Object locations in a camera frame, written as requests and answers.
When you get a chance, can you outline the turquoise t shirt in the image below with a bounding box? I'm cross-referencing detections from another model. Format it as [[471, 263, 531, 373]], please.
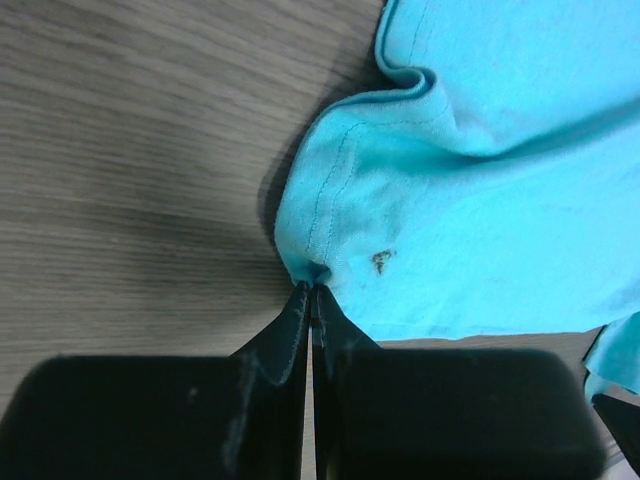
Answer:
[[274, 1, 639, 396]]

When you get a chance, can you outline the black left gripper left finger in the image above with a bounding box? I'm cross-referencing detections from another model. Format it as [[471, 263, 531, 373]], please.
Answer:
[[1, 284, 310, 479]]

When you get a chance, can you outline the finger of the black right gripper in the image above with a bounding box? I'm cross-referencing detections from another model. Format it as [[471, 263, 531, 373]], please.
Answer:
[[593, 394, 640, 473]]

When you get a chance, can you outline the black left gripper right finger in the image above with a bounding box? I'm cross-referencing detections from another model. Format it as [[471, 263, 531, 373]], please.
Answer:
[[310, 287, 606, 479]]

